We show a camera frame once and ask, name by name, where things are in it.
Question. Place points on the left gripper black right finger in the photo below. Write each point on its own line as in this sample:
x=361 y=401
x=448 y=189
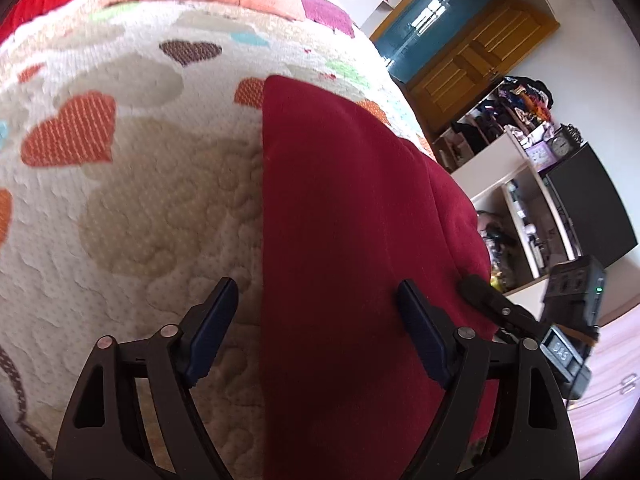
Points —
x=530 y=436

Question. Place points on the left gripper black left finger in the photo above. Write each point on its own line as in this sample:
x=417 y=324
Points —
x=102 y=434

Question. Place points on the dark red sweater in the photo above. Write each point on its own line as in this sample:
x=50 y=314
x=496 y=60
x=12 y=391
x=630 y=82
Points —
x=350 y=211

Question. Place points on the black television screen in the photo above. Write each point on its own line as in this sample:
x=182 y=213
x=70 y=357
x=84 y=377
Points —
x=589 y=203

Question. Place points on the small desk clock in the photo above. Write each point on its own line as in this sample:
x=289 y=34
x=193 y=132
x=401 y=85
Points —
x=565 y=141

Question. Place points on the white shelf unit with clutter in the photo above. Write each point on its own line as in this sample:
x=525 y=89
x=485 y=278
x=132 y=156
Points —
x=497 y=151

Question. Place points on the heart patterned quilt bedspread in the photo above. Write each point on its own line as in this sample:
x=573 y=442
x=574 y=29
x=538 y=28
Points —
x=131 y=181

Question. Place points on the wooden door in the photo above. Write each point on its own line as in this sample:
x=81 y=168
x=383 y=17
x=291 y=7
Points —
x=484 y=51

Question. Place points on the teal glass door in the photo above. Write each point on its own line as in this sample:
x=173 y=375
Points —
x=421 y=30

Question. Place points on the purple cushion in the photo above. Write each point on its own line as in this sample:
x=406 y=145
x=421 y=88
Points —
x=328 y=14

